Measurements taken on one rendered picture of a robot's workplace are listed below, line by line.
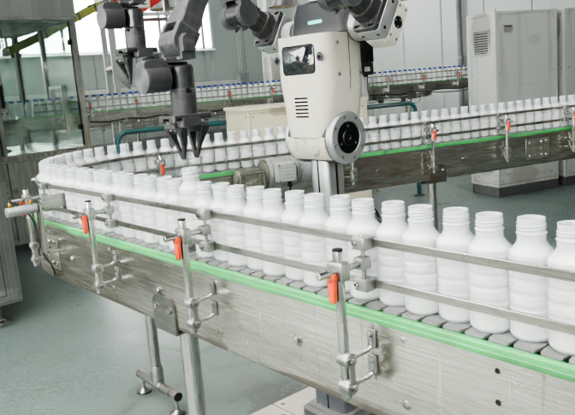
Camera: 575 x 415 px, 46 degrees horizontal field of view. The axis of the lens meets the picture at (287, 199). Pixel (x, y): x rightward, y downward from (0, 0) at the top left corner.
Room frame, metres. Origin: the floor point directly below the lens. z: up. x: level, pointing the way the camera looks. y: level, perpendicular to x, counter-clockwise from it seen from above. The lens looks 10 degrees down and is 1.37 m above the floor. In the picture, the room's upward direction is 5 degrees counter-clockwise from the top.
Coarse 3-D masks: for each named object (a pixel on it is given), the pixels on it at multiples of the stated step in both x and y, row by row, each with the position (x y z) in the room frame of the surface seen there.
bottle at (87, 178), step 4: (84, 172) 1.89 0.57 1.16; (88, 172) 1.89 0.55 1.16; (92, 172) 1.90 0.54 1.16; (84, 176) 1.89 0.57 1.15; (88, 176) 1.89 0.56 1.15; (92, 176) 1.89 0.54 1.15; (84, 180) 1.89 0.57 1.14; (88, 180) 1.89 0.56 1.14; (92, 180) 1.89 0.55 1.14; (80, 184) 1.90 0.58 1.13; (84, 184) 1.88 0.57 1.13; (88, 184) 1.88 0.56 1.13; (80, 188) 1.88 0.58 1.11; (84, 188) 1.88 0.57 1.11; (88, 188) 1.88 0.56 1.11; (80, 196) 1.89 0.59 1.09; (84, 196) 1.88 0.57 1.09; (88, 196) 1.88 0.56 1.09; (84, 200) 1.88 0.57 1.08; (84, 204) 1.88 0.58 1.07
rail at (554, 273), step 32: (96, 192) 1.80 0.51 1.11; (128, 224) 1.67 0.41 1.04; (256, 224) 1.26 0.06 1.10; (288, 224) 1.18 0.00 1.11; (256, 256) 1.27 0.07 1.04; (448, 256) 0.92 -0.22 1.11; (480, 256) 0.88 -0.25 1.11; (384, 288) 1.01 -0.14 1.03; (416, 288) 0.97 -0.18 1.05; (544, 320) 0.81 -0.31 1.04
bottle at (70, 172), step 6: (66, 168) 2.00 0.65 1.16; (72, 168) 1.98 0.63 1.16; (66, 174) 1.99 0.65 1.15; (72, 174) 1.98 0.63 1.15; (66, 180) 1.99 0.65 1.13; (72, 180) 1.98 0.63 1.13; (66, 186) 1.97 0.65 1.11; (72, 186) 1.97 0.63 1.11; (66, 192) 1.97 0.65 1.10; (66, 198) 1.98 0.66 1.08; (72, 198) 1.97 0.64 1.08; (66, 204) 1.98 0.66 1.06; (72, 204) 1.97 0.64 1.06; (72, 222) 1.97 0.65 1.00; (78, 222) 1.97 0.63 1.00
